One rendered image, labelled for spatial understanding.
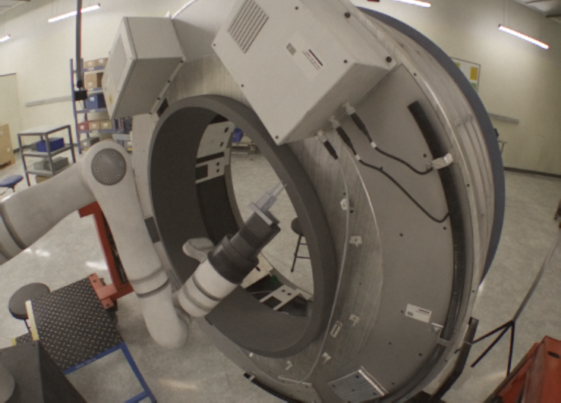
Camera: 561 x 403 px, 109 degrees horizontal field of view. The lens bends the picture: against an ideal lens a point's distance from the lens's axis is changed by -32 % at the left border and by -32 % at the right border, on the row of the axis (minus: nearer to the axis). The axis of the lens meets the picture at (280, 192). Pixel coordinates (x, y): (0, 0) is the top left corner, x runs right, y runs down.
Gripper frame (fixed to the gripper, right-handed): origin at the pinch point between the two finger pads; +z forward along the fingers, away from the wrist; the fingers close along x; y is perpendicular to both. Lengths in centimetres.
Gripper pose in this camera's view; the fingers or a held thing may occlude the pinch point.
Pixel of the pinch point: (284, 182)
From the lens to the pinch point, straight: 49.5
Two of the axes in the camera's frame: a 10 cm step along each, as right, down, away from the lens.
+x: -1.7, -1.0, -9.8
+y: 7.2, 6.7, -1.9
